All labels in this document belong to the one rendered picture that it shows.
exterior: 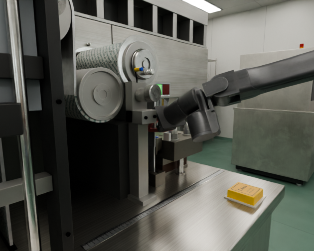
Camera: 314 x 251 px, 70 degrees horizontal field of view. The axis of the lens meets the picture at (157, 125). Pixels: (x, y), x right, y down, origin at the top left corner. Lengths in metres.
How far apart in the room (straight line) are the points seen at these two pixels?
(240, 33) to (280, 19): 0.76
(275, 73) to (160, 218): 0.40
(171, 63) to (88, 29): 0.49
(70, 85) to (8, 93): 0.19
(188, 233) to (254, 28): 5.07
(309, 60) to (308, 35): 4.51
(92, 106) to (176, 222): 0.31
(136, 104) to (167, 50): 0.69
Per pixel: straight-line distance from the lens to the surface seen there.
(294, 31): 5.14
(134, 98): 0.54
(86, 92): 0.51
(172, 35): 1.27
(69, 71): 0.52
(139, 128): 0.55
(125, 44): 0.58
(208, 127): 0.52
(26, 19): 0.37
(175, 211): 0.57
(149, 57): 0.61
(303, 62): 0.57
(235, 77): 0.54
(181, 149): 0.71
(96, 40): 0.93
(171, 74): 1.22
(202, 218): 0.56
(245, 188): 0.67
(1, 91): 0.35
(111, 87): 0.55
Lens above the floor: 1.19
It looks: 9 degrees down
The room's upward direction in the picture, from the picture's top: straight up
